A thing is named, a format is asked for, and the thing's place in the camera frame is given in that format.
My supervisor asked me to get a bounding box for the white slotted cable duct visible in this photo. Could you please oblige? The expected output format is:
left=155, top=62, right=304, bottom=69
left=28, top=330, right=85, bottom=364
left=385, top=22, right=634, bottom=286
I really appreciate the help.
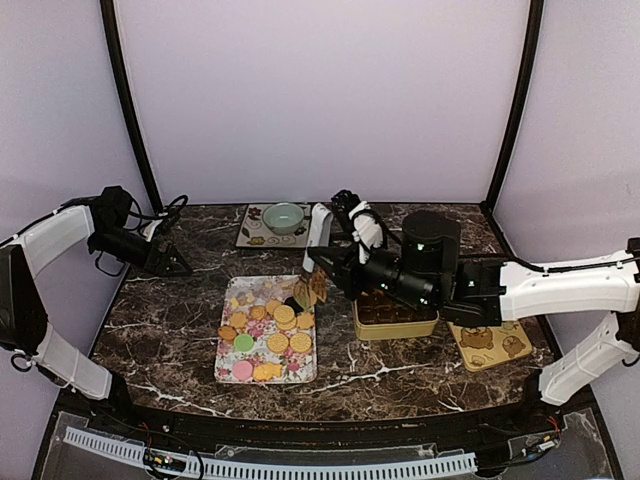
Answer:
left=62, top=427, right=478, bottom=479

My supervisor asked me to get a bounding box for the square floral plate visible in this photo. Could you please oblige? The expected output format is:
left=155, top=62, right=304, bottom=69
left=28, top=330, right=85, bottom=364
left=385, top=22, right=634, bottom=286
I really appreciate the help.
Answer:
left=235, top=203, right=311, bottom=249

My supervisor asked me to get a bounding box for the pink round sandwich cookie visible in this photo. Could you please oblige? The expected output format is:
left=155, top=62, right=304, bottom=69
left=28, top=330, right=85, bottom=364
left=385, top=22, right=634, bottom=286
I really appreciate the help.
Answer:
left=232, top=360, right=254, bottom=382

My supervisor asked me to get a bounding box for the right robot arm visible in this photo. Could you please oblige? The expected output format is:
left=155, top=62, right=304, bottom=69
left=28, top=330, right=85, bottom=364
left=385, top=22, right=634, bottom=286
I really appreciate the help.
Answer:
left=303, top=202, right=639, bottom=434

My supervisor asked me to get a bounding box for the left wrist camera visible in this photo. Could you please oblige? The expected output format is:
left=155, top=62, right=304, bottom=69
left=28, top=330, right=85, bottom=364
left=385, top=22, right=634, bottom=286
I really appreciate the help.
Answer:
left=137, top=212, right=173, bottom=242

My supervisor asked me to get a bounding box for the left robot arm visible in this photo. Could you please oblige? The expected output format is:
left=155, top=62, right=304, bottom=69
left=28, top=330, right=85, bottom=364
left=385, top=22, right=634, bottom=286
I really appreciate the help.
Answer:
left=1, top=186, right=193, bottom=436

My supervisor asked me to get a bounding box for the right black frame post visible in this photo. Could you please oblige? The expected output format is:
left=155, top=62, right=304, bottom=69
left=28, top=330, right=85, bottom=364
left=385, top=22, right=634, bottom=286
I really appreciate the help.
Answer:
left=482, top=0, right=545, bottom=214

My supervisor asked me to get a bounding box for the bear printed tin lid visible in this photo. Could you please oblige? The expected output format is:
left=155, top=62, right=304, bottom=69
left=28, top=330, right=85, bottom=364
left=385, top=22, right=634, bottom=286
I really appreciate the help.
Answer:
left=447, top=321, right=533, bottom=372

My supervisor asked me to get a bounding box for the black sandwich cookie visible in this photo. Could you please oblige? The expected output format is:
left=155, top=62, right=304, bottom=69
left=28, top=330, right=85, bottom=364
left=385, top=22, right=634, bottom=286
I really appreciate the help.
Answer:
left=284, top=296, right=306, bottom=316

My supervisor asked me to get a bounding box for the gold cookie tin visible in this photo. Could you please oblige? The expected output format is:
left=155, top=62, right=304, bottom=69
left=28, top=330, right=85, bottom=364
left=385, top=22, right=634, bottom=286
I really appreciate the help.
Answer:
left=353, top=291, right=439, bottom=341

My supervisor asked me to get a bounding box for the green ceramic bowl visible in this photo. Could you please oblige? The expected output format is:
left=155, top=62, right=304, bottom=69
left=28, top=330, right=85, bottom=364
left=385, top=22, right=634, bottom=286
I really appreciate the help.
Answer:
left=262, top=202, right=305, bottom=235

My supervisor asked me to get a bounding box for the green sandwich cookie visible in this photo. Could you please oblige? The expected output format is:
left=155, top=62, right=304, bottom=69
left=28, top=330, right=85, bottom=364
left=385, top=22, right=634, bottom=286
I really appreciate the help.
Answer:
left=234, top=334, right=255, bottom=352

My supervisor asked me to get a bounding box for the black frame post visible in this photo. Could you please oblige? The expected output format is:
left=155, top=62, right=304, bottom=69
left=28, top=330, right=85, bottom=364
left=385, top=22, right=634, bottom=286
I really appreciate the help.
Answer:
left=482, top=0, right=545, bottom=214
left=99, top=0, right=163, bottom=212

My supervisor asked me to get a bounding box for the floral cookie tray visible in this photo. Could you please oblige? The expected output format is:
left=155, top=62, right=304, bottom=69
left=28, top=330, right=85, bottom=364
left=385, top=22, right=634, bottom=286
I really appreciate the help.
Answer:
left=214, top=275, right=318, bottom=385

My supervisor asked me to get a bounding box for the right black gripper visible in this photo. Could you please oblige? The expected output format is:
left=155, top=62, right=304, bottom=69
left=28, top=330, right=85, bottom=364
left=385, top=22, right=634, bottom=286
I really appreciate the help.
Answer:
left=309, top=231, right=439, bottom=309

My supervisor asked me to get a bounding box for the left black frame post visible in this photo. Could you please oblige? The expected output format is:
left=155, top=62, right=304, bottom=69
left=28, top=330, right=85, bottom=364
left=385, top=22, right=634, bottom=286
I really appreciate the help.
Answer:
left=99, top=0, right=163, bottom=212

